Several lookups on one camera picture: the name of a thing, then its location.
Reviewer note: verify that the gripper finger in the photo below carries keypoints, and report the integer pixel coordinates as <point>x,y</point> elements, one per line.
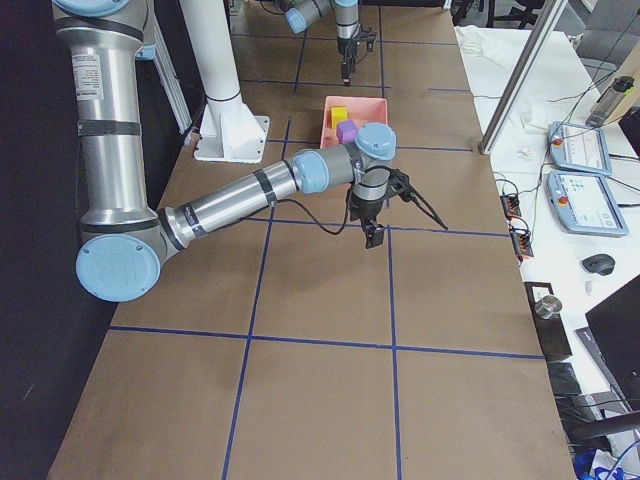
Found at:
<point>347,67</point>
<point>373,231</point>

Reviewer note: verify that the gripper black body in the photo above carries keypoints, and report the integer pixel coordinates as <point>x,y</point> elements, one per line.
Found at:
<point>345,49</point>
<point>364,211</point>

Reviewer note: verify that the yellow foam block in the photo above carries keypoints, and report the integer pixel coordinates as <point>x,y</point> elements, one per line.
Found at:
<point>337,114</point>

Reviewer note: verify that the purple foam block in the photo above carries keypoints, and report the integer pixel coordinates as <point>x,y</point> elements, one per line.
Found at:
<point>346,131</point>

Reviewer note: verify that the pink plastic bin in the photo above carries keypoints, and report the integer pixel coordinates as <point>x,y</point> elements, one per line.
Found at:
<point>361,110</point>

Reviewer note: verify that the orange power strip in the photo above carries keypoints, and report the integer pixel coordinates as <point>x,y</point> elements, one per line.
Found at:
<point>519,231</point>

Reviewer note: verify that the metal cup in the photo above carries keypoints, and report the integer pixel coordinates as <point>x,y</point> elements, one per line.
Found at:
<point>547,307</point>

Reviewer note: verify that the lower teach pendant tablet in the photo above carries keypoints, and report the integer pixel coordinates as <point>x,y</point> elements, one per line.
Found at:
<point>584,204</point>

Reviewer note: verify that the teach pendant tablet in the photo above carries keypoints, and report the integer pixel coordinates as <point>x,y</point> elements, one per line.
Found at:
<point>580,148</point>
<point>584,204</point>

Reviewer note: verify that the upper teach pendant tablet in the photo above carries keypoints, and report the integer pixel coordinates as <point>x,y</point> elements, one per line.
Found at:
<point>580,148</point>

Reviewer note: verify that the black computer mouse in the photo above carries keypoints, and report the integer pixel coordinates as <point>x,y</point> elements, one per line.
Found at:
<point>601,264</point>

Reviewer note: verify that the black monitor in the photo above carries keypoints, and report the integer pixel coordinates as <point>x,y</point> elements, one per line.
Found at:
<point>614,324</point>

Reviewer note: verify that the grey water bottle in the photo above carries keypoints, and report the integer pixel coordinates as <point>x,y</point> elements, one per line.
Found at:
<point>609,100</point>

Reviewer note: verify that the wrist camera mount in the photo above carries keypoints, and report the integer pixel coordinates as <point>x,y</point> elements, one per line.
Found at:
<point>398,184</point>
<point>366,36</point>

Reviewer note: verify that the white camera post base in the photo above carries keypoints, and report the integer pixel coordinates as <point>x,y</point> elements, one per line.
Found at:
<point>229,131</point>

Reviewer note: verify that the aluminium frame post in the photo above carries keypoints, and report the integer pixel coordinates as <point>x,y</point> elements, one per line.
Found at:
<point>538,37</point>

